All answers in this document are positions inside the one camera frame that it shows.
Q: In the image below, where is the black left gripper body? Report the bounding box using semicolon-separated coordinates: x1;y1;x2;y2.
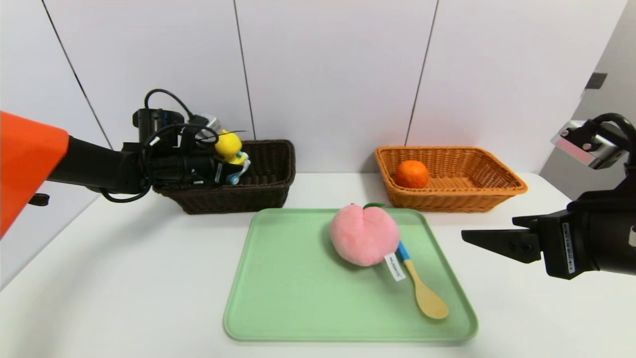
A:
180;155;227;186

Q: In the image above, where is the wooden spoon with blue handle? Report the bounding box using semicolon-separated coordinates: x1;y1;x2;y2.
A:
397;241;450;320

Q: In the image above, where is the orange fruit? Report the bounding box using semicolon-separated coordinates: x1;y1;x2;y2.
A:
395;160;429;189

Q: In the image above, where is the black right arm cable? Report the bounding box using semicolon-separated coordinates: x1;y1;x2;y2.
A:
591;113;636;165

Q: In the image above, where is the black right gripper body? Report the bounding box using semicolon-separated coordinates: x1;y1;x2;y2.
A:
537;190;636;280

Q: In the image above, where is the green plastic tray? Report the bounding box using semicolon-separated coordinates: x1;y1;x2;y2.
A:
224;208;478;342

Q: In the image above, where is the dark brown wicker basket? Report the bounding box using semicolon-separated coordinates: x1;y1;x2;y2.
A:
152;140;296;215

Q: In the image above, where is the yellow duck toy car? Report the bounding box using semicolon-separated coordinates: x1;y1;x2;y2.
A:
215;130;251;185

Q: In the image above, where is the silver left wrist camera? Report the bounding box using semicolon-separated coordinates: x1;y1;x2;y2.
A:
196;115;222;137

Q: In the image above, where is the orange wicker basket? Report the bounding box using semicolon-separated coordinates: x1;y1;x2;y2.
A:
374;146;528;213

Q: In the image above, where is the pink plush peach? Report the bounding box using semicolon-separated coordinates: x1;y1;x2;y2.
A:
329;202;407;282

